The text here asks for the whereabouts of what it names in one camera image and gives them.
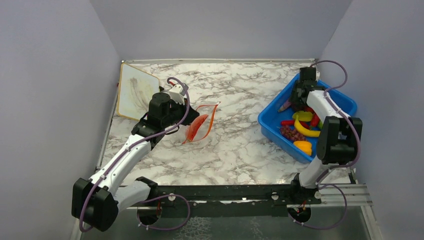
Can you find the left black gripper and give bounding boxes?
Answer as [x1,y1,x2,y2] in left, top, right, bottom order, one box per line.
[162,96,200,128]

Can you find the clear orange zip bag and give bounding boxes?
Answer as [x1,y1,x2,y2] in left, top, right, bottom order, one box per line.
[166,101,221,144]

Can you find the red watermelon slice toy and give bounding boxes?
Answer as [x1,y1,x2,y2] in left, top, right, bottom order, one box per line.
[185,114,209,142]

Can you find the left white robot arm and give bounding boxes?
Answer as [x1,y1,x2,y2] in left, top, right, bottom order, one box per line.
[71,91,200,233]

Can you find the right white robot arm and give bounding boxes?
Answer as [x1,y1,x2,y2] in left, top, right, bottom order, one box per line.
[288,66,363,204]

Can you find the red toy apple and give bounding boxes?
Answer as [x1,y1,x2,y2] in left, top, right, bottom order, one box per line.
[303,106,315,114]

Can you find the purple toy eggplant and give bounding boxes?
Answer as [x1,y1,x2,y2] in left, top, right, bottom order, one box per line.
[277,100,292,113]

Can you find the yellow toy star fruit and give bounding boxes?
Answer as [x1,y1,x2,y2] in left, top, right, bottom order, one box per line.
[292,111,313,122]

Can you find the white board yellow rim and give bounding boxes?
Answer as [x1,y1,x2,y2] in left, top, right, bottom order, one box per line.
[116,63,160,121]

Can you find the red toy chili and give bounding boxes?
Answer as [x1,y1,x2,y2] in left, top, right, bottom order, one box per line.
[309,113,321,128]

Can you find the green toy lime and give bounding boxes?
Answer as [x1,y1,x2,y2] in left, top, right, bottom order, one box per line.
[317,120,324,130]

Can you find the yellow toy banana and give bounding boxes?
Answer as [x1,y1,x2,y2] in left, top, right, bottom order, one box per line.
[294,119,321,138]

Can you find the blue plastic bin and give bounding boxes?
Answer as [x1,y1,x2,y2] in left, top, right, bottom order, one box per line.
[257,71,358,165]

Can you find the purple toy grapes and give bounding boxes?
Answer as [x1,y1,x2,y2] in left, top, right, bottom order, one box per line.
[279,125,307,142]

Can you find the orange toy bell pepper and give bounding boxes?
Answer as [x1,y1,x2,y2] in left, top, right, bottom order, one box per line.
[293,140,313,156]

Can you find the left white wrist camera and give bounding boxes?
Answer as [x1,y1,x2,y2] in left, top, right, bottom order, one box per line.
[167,83,188,106]

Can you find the aluminium frame rail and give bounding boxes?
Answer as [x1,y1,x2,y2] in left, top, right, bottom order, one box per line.
[319,184,374,207]

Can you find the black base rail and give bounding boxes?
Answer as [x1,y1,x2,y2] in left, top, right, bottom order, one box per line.
[133,180,322,218]

